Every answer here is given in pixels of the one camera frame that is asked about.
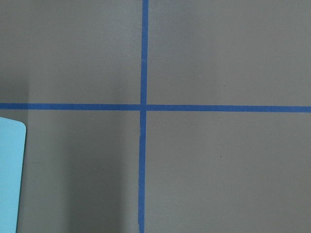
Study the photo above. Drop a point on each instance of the light blue plastic bin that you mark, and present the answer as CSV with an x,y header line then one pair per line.
x,y
12,143

